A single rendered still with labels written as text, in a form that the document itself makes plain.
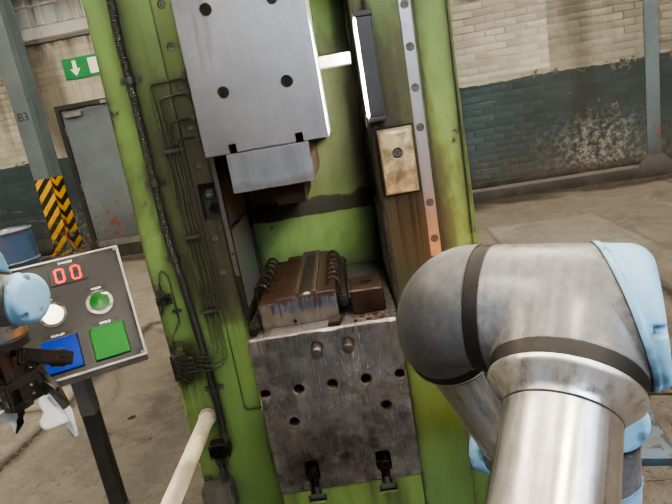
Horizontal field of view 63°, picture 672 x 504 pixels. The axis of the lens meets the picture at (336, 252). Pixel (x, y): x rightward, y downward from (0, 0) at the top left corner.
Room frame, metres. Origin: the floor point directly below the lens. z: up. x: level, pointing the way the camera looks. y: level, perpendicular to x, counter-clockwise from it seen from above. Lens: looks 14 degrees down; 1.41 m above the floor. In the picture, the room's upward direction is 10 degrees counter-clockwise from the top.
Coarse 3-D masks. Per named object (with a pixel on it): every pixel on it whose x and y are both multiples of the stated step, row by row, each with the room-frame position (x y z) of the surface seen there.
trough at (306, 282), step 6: (312, 252) 1.71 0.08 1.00; (306, 258) 1.67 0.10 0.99; (312, 258) 1.69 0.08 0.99; (306, 264) 1.62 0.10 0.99; (312, 264) 1.61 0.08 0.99; (306, 270) 1.55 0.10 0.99; (312, 270) 1.54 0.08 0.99; (306, 276) 1.49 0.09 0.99; (312, 276) 1.48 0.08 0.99; (300, 282) 1.40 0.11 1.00; (306, 282) 1.43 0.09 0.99; (312, 282) 1.42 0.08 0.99; (300, 288) 1.37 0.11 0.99; (306, 288) 1.38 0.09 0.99; (300, 294) 1.33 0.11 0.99; (306, 294) 1.33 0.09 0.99
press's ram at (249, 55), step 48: (192, 0) 1.32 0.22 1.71; (240, 0) 1.31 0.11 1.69; (288, 0) 1.31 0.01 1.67; (192, 48) 1.32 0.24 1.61; (240, 48) 1.31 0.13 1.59; (288, 48) 1.31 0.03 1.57; (192, 96) 1.32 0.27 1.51; (240, 96) 1.32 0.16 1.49; (288, 96) 1.31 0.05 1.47; (240, 144) 1.32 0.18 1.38
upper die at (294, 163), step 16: (288, 144) 1.31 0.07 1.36; (304, 144) 1.31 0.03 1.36; (240, 160) 1.32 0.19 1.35; (256, 160) 1.32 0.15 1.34; (272, 160) 1.31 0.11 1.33; (288, 160) 1.31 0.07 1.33; (304, 160) 1.31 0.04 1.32; (240, 176) 1.32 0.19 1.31; (256, 176) 1.32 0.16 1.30; (272, 176) 1.31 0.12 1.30; (288, 176) 1.31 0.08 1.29; (304, 176) 1.31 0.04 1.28; (240, 192) 1.32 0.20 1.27
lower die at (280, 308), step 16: (304, 256) 1.67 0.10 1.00; (320, 256) 1.67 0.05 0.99; (288, 272) 1.55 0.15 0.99; (320, 272) 1.49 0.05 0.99; (272, 288) 1.45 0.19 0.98; (288, 288) 1.39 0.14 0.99; (320, 288) 1.34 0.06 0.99; (336, 288) 1.39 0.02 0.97; (272, 304) 1.32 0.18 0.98; (288, 304) 1.32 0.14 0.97; (304, 304) 1.31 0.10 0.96; (320, 304) 1.31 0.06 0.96; (336, 304) 1.31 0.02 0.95; (272, 320) 1.32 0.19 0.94; (288, 320) 1.32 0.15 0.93; (304, 320) 1.31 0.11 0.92
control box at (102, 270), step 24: (48, 264) 1.24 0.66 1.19; (72, 264) 1.25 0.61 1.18; (96, 264) 1.27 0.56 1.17; (120, 264) 1.28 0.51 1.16; (72, 288) 1.22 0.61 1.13; (96, 288) 1.23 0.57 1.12; (120, 288) 1.25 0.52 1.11; (72, 312) 1.19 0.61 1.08; (96, 312) 1.20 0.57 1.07; (120, 312) 1.22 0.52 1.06; (48, 336) 1.15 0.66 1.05; (96, 360) 1.15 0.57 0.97; (120, 360) 1.16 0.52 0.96; (144, 360) 1.23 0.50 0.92
